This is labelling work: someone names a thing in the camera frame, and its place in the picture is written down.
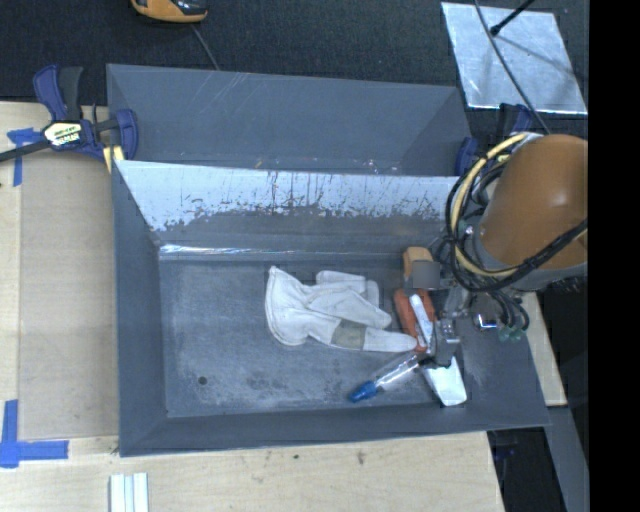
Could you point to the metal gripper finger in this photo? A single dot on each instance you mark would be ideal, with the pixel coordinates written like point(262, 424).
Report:
point(440, 339)
point(451, 350)

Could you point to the grey metal bin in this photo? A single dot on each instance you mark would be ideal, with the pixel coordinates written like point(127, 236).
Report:
point(225, 325)

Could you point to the clear tube with blue cap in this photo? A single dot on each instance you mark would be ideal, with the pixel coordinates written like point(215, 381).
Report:
point(385, 379)

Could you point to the white flat wedge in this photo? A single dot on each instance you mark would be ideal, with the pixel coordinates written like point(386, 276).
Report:
point(449, 386)

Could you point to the white work glove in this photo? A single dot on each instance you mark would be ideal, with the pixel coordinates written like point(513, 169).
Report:
point(320, 312)

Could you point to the white stick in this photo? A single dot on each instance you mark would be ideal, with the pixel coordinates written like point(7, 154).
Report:
point(419, 315)

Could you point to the pale wood board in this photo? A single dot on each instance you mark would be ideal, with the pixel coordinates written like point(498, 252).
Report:
point(65, 300)

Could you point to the orange-red flat tool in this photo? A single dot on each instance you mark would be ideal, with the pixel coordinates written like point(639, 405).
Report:
point(404, 315)

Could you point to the orange block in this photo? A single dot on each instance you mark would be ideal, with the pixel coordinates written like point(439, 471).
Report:
point(415, 254)

